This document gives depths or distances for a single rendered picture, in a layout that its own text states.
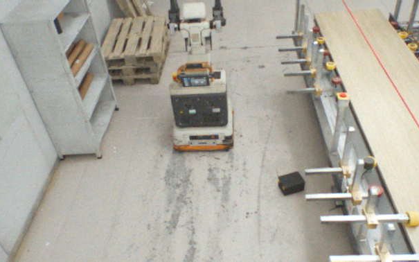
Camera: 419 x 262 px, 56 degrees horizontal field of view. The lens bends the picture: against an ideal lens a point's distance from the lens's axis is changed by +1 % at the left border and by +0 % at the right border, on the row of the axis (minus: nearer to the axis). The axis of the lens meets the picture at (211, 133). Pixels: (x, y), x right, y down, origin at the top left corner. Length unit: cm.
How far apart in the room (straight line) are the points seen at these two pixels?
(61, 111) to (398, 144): 295
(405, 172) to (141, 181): 237
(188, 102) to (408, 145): 197
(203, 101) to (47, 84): 144
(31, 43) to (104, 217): 164
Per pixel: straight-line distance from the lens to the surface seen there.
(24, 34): 370
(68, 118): 407
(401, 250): 259
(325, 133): 324
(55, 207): 402
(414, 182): 271
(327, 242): 340
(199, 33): 379
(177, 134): 396
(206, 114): 385
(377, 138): 296
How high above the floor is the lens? 275
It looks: 39 degrees down
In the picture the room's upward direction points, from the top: 6 degrees counter-clockwise
